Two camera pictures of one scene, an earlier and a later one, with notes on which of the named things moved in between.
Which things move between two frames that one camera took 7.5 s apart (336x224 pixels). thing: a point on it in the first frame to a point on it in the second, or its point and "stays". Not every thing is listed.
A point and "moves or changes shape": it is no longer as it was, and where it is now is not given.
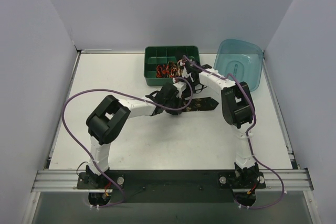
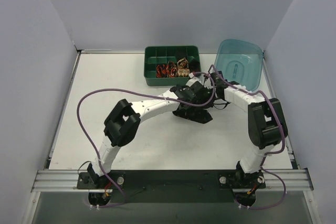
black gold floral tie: [201, 104] moves or changes shape
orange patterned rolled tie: [173, 68] stays
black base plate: [175, 186] stays
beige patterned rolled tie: [179, 66] stays
